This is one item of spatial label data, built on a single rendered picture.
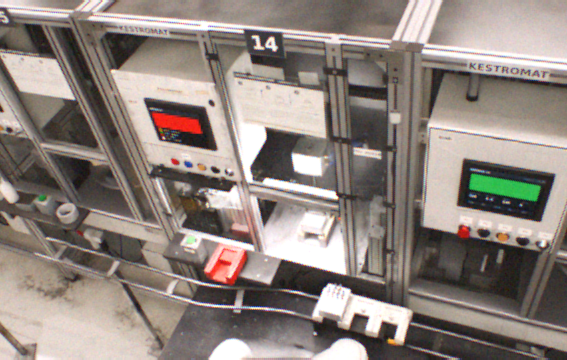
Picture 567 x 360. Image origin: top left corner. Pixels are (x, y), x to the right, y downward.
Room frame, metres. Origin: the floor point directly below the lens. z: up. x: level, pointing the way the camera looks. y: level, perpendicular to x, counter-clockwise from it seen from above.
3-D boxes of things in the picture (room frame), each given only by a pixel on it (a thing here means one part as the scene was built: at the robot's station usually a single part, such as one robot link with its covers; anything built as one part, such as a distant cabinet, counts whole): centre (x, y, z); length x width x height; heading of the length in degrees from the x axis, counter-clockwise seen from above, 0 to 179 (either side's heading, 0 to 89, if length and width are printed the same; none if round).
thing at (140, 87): (1.72, 0.27, 1.60); 0.42 x 0.29 x 0.46; 60
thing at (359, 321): (1.15, -0.22, 0.84); 0.36 x 0.14 x 0.10; 60
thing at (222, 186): (1.60, 0.34, 1.37); 0.36 x 0.04 x 0.04; 60
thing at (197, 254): (1.57, 0.42, 0.97); 0.08 x 0.08 x 0.12; 60
